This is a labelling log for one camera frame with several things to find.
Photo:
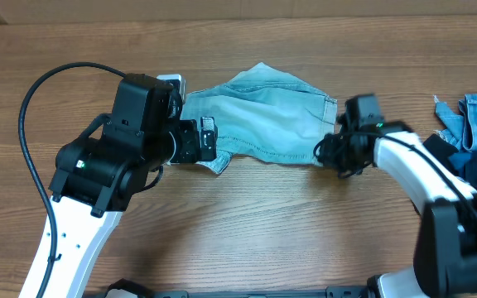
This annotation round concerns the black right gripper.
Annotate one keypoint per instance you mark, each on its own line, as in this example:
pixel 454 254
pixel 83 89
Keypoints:
pixel 347 135

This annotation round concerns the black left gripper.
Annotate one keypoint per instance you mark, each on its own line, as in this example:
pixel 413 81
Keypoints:
pixel 191 151

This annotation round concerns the light blue denim shorts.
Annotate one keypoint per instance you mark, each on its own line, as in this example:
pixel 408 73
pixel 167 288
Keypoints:
pixel 264 113

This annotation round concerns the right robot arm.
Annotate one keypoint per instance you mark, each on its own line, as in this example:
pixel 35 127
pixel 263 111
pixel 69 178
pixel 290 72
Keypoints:
pixel 445 257

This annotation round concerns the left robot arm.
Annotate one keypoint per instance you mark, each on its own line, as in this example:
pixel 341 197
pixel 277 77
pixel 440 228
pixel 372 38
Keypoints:
pixel 97 174

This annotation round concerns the black garment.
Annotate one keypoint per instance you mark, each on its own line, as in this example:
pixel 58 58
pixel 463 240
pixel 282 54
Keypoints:
pixel 448 155

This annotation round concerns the blue denim garment pile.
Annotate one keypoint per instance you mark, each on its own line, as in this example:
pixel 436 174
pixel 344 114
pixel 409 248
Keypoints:
pixel 460 128

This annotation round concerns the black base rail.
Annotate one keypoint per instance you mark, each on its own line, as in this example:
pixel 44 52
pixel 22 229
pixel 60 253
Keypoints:
pixel 128 289

